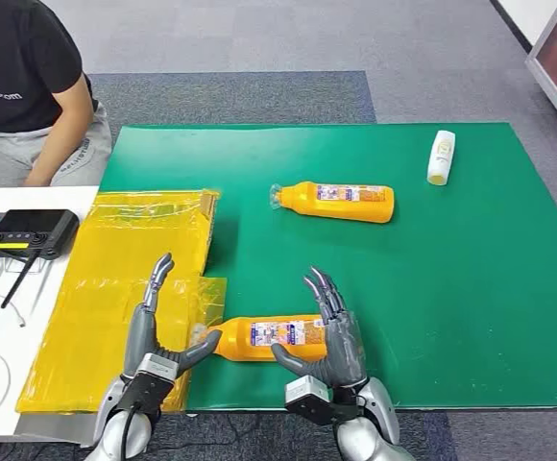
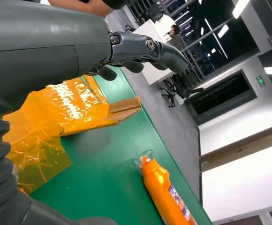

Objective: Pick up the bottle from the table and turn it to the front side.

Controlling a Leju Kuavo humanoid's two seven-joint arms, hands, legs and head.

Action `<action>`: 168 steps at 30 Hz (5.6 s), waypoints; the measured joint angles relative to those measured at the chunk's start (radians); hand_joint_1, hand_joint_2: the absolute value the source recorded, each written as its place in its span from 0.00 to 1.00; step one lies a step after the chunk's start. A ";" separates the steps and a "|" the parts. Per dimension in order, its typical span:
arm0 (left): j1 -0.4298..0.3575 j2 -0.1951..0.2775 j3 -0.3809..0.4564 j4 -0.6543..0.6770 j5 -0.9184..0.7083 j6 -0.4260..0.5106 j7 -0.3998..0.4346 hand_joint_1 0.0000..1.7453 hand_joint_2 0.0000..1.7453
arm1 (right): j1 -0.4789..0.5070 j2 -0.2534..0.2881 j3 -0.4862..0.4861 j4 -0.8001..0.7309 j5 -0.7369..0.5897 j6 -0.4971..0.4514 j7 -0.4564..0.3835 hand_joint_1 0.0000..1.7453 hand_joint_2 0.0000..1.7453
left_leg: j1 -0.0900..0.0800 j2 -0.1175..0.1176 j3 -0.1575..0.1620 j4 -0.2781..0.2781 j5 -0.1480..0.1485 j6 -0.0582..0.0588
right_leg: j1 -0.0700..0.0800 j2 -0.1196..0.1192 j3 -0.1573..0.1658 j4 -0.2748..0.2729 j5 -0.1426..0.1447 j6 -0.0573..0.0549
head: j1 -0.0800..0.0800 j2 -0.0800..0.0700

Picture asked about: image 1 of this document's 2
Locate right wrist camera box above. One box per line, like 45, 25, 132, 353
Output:
285, 375, 362, 427

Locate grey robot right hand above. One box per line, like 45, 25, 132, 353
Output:
270, 266, 368, 389

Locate green table mat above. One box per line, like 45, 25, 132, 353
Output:
100, 122, 557, 412

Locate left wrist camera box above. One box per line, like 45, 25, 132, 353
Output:
115, 352, 180, 418

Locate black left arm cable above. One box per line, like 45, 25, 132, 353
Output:
120, 400, 142, 461

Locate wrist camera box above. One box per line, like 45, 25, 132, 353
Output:
115, 352, 180, 418
285, 375, 362, 427

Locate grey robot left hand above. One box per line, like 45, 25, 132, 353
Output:
123, 253, 222, 377

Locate black remote controller with antennas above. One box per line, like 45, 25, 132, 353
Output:
0, 208, 81, 311

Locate yellow plastic sheet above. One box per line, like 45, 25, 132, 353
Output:
16, 188, 228, 415

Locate small white bottle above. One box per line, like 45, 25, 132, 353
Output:
426, 130, 456, 187

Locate orange bottle with clear cap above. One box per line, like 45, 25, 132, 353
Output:
269, 181, 396, 225
189, 314, 328, 364

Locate person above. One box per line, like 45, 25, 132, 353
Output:
0, 0, 113, 189

